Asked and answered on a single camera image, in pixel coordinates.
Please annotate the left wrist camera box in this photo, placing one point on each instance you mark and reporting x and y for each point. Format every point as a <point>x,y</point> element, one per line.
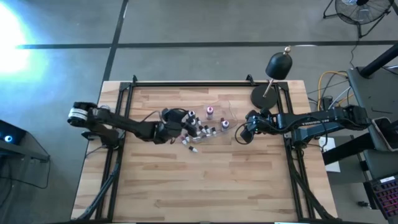
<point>174,115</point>

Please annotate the small black object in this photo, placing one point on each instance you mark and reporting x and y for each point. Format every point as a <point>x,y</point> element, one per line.
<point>363,204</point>

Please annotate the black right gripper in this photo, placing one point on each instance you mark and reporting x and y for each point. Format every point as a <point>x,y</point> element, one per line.
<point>261,121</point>

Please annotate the black slanted pole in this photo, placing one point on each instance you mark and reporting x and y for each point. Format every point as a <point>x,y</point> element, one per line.
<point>381,60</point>

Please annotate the white paper sheet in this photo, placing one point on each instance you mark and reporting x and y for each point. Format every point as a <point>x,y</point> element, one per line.
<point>329,144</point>

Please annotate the clear plastic bin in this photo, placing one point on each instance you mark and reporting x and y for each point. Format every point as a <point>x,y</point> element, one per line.
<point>228,107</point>

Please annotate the black floor fan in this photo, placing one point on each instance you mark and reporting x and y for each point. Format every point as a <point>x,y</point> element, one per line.
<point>362,14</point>

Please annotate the black power strip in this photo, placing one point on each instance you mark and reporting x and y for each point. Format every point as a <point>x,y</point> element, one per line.
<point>326,102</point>

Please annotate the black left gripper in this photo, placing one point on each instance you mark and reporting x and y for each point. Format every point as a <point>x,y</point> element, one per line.
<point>169,132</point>

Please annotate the black desk lamp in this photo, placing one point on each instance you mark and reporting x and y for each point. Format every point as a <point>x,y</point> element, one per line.
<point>279,67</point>

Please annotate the small brown food coloring bottle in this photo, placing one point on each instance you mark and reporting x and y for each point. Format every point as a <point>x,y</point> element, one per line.
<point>193,149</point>

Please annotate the black desk beam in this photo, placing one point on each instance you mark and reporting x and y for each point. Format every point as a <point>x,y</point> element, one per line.
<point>348,151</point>

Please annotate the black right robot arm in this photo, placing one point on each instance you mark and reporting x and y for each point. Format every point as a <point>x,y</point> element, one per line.
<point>311,119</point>

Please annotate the backlit keyboard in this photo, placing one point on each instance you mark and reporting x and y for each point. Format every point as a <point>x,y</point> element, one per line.
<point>387,196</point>

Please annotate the grey desk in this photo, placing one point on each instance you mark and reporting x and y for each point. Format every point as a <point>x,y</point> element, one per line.
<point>367,93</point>

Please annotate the black aluminium rig frame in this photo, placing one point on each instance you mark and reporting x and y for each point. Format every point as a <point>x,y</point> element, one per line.
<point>202,84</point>

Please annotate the large red food coloring bottle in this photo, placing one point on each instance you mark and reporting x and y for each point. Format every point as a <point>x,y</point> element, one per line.
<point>210,109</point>

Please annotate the black stand with blue light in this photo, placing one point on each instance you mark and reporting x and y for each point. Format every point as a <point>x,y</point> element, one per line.
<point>12,135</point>

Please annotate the smartphone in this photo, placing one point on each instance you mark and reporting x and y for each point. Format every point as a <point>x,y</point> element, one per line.
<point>387,133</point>

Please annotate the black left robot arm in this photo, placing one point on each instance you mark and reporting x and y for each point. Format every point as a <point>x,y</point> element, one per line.
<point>124,124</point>

